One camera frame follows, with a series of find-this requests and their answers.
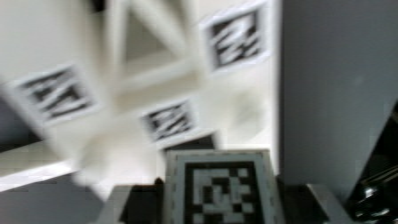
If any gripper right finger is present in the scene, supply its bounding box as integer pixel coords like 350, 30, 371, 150
298, 184, 357, 224

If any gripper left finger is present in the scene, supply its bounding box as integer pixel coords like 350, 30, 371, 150
94, 185, 133, 224

